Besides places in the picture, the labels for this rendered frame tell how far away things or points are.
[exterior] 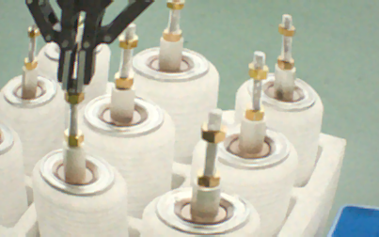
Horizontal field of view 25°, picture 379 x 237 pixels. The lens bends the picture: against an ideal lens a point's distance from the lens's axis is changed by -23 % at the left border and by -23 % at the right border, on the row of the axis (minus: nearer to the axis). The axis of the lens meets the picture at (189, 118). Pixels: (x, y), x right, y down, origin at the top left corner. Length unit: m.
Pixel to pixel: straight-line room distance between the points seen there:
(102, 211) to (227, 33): 0.99
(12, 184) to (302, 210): 0.30
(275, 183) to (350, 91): 0.78
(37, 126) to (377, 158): 0.66
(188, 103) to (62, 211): 0.25
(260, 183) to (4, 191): 0.25
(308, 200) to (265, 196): 0.10
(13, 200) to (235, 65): 0.84
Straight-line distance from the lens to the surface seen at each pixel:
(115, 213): 0.84
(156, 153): 0.93
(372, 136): 1.52
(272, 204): 0.91
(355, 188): 1.37
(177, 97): 1.01
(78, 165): 0.84
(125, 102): 0.93
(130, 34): 0.91
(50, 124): 0.97
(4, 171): 0.88
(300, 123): 0.99
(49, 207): 0.84
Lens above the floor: 0.69
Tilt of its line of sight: 28 degrees down
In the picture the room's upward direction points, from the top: 5 degrees clockwise
